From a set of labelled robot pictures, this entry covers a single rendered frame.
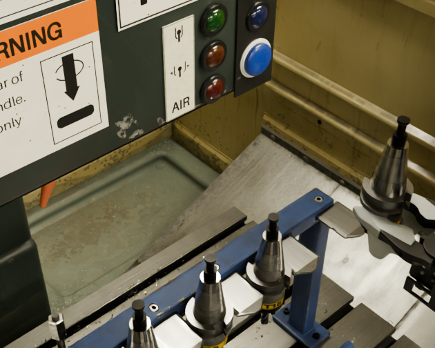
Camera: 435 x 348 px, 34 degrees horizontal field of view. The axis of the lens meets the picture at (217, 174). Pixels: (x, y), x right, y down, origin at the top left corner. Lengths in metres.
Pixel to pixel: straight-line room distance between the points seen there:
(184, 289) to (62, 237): 1.04
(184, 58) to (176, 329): 0.48
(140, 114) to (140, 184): 1.56
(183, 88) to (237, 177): 1.24
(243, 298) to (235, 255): 0.07
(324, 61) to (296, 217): 0.60
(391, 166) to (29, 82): 0.51
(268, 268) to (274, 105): 0.87
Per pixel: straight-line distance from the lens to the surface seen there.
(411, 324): 1.57
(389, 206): 0.90
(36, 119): 0.51
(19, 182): 0.53
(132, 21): 0.52
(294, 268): 1.03
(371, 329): 1.39
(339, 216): 1.12
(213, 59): 0.58
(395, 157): 0.88
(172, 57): 0.56
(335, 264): 1.64
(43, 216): 2.02
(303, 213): 1.10
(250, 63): 0.62
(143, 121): 0.57
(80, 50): 0.50
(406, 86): 1.50
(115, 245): 1.95
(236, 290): 1.00
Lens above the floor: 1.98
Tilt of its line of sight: 40 degrees down
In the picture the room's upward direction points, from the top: 1 degrees clockwise
